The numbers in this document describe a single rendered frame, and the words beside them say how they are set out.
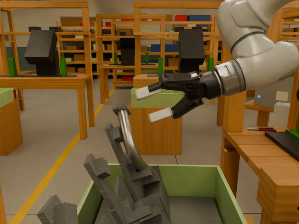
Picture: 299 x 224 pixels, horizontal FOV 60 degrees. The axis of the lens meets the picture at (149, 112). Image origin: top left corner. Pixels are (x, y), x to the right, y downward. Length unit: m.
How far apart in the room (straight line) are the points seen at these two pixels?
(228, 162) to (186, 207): 0.76
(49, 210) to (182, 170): 0.58
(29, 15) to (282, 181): 11.59
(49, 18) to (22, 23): 1.12
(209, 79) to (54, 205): 0.47
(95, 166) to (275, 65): 0.49
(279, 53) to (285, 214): 0.59
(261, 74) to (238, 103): 0.81
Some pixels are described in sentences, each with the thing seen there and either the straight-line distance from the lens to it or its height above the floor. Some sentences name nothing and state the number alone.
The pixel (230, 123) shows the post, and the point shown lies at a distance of 1.53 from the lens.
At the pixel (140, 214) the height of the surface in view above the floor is 1.01.
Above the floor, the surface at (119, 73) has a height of 0.25.
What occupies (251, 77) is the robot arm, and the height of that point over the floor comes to 1.28.
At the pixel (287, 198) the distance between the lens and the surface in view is 1.06.
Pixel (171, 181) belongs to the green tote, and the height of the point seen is 0.90.
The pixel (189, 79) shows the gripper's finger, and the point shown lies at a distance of 0.66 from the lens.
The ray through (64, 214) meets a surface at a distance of 0.42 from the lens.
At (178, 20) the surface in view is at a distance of 8.08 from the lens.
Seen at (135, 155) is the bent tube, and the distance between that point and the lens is 0.70.
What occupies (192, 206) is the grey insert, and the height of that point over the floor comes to 0.85.
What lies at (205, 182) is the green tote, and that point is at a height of 0.90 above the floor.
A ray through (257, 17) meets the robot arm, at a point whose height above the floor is 1.43.
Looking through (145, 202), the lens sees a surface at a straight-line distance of 0.75.
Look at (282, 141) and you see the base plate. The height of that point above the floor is 0.90.
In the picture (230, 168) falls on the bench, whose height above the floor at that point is 0.65.
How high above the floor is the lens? 1.36
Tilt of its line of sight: 15 degrees down
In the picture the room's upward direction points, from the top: straight up
